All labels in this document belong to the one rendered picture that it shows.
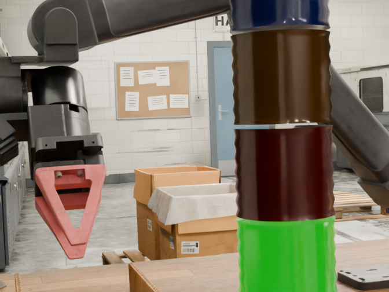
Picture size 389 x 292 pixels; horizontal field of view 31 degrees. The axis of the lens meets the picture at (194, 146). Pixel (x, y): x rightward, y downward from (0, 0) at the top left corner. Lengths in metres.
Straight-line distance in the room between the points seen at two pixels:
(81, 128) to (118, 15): 0.13
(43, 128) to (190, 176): 3.88
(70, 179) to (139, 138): 10.65
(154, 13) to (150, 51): 10.62
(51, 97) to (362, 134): 0.38
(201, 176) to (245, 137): 4.34
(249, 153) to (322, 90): 0.04
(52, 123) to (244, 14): 0.49
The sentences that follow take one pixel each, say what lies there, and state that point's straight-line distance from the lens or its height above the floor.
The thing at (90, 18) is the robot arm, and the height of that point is 1.23.
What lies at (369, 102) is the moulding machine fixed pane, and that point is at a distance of 11.04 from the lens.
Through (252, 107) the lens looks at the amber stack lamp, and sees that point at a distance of 0.26.
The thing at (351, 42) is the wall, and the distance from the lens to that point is 12.41.
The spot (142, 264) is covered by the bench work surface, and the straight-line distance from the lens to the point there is 1.07.
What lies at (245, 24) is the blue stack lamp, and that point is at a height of 1.16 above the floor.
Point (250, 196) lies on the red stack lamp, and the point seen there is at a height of 1.09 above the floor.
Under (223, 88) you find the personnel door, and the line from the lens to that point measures 11.59.
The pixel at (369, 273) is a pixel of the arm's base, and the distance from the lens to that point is 0.95.
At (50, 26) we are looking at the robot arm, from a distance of 0.75.
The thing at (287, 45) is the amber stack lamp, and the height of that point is 1.15.
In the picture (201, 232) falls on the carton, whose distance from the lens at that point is 3.99.
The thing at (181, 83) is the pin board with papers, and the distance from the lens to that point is 11.45.
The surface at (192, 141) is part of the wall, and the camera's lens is 11.50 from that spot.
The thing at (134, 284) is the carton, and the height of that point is 0.95.
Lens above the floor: 1.13
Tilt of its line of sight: 3 degrees down
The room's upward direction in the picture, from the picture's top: 2 degrees counter-clockwise
